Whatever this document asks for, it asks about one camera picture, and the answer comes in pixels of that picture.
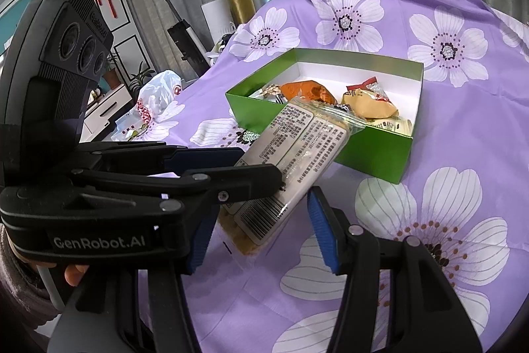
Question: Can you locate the black upright vacuum cleaner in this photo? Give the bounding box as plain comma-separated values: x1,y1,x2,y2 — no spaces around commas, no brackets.
164,0,210,77

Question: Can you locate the pale yellow snack packet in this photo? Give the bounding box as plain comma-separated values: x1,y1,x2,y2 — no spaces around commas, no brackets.
368,116,412,136

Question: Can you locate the green cardboard box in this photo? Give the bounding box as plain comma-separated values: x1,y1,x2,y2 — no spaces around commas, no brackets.
224,47,426,185

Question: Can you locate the clear orange-label snack packet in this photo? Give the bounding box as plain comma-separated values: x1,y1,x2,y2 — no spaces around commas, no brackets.
250,84,288,104

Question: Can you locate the white red plastic bag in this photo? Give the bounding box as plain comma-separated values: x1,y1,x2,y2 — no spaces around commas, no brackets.
110,70,185,142

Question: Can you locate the orange snack packet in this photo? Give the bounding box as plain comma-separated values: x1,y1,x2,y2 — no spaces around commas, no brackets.
280,81,337,105

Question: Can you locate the silver small snack packet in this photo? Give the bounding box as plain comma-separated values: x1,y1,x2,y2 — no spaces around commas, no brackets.
334,104,354,113

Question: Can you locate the potted green plant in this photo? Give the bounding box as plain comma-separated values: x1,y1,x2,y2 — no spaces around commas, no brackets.
128,61,156,101

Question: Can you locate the person's left hand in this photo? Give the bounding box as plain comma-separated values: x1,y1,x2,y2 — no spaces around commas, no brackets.
20,259,90,288

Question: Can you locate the yellow cracker snack packet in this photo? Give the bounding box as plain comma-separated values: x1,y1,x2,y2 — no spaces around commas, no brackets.
342,76,399,119

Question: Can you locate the white cylindrical air purifier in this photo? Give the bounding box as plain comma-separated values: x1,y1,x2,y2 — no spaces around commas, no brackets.
202,0,236,44

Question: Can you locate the long beige cracker package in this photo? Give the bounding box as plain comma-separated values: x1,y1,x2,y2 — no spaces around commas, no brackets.
218,97,367,256

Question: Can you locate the white tv cabinet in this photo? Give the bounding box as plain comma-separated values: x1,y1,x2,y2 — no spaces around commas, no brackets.
80,84,133,143

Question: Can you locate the white panelled door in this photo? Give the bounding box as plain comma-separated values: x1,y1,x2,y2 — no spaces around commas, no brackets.
95,0,152,85

